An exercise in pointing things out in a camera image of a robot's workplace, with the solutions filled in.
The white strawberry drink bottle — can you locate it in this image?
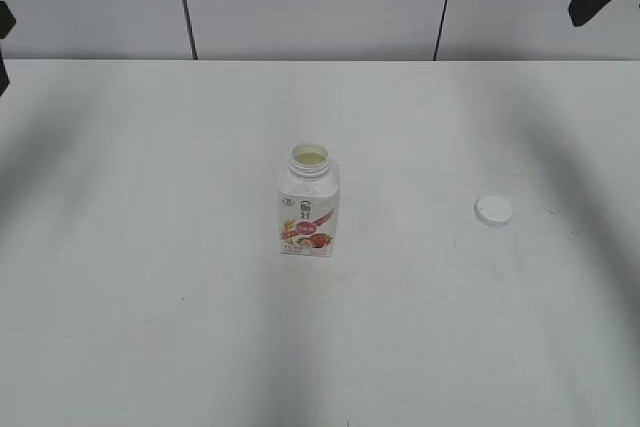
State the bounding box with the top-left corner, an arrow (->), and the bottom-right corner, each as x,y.
278,143 -> 340,257

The white screw cap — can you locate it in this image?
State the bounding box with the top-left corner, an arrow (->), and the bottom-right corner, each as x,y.
474,196 -> 513,227

